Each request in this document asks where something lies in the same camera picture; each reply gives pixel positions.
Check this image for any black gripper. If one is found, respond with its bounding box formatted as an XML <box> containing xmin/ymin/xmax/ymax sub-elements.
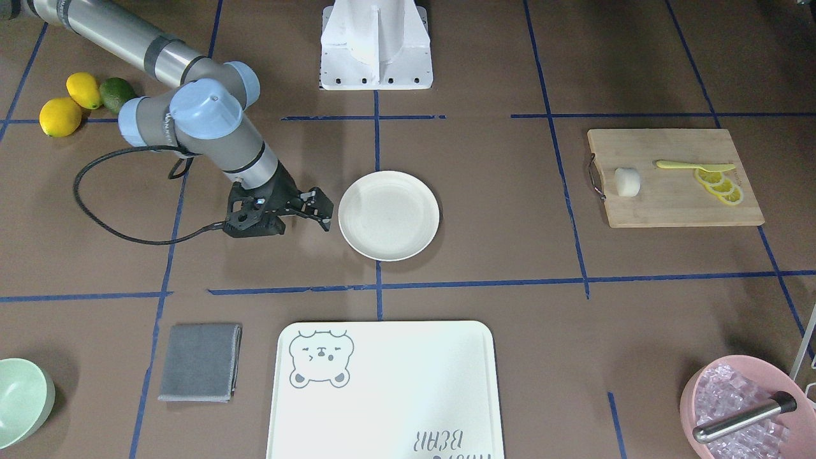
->
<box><xmin>222</xmin><ymin>163</ymin><xmax>334</xmax><ymax>238</ymax></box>

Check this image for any cream round plate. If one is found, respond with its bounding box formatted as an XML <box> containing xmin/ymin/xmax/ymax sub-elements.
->
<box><xmin>337</xmin><ymin>171</ymin><xmax>441</xmax><ymax>262</ymax></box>

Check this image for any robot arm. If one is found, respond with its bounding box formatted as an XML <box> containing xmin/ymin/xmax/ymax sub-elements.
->
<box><xmin>2</xmin><ymin>1</ymin><xmax>334</xmax><ymax>238</ymax></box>

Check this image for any white bear tray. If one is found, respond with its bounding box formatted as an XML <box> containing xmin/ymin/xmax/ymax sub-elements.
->
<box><xmin>266</xmin><ymin>321</ymin><xmax>506</xmax><ymax>458</ymax></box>

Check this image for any grey folded cloth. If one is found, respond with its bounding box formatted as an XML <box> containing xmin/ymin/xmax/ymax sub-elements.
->
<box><xmin>158</xmin><ymin>323</ymin><xmax>242</xmax><ymax>403</ymax></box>

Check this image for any green avocado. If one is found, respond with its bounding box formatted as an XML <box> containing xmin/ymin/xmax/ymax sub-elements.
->
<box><xmin>99</xmin><ymin>76</ymin><xmax>139</xmax><ymax>116</ymax></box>

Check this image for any bamboo cutting board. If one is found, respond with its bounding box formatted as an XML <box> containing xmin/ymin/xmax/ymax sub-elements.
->
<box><xmin>588</xmin><ymin>128</ymin><xmax>766</xmax><ymax>228</ymax></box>

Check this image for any mint green bowl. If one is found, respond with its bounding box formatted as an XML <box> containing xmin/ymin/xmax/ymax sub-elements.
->
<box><xmin>1</xmin><ymin>358</ymin><xmax>55</xmax><ymax>449</ymax></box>

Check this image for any yellow plastic knife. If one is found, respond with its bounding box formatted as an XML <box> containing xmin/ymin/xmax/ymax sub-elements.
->
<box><xmin>655</xmin><ymin>160</ymin><xmax>736</xmax><ymax>173</ymax></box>

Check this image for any lemon slice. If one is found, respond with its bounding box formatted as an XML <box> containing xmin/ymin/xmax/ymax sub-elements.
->
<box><xmin>717</xmin><ymin>186</ymin><xmax>745</xmax><ymax>206</ymax></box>
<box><xmin>704</xmin><ymin>178</ymin><xmax>736</xmax><ymax>196</ymax></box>
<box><xmin>693</xmin><ymin>169</ymin><xmax>726</xmax><ymax>187</ymax></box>

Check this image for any pink bowl with ice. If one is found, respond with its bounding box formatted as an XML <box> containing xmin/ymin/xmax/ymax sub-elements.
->
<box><xmin>679</xmin><ymin>355</ymin><xmax>815</xmax><ymax>458</ymax></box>

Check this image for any white mounting post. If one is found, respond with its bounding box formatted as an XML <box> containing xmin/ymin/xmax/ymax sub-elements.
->
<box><xmin>319</xmin><ymin>1</ymin><xmax>434</xmax><ymax>91</ymax></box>

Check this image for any white wire cup rack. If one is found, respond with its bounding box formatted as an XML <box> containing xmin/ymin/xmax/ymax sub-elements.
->
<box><xmin>788</xmin><ymin>305</ymin><xmax>815</xmax><ymax>407</ymax></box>

